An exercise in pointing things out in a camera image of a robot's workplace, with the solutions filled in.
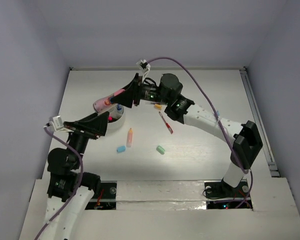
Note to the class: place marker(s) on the white round pen holder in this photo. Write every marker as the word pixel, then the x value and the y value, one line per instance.
pixel 118 118

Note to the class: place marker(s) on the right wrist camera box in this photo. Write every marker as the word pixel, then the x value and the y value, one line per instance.
pixel 144 67

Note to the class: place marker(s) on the pink crayon bottle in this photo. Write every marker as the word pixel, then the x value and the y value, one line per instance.
pixel 104 103

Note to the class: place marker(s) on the red gel pen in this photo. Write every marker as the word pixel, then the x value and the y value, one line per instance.
pixel 166 123

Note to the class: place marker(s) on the yellow cap eraser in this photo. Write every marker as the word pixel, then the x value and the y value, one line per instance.
pixel 158 106

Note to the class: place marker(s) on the green eraser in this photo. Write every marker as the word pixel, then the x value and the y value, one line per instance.
pixel 160 149

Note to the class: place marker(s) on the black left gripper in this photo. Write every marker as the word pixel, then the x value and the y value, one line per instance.
pixel 80 130

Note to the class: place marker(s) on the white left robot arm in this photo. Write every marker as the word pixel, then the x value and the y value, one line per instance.
pixel 70 188

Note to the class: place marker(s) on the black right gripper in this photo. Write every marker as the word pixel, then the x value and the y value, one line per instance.
pixel 126 97

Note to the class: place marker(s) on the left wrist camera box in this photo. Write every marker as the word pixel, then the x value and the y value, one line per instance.
pixel 55 124

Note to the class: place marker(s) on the aluminium side rail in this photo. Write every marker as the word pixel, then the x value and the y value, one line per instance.
pixel 274 171

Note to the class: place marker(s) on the foil covered front beam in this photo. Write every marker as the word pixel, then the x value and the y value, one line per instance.
pixel 174 195

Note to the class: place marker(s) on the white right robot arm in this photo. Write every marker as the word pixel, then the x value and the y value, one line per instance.
pixel 243 139

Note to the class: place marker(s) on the pink pencil-shaped highlighter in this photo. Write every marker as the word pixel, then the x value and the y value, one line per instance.
pixel 129 140

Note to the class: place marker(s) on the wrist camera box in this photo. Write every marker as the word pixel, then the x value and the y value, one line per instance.
pixel 55 124
pixel 144 67

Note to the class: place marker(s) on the blue eraser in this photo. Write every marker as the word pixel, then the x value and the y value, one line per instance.
pixel 121 149

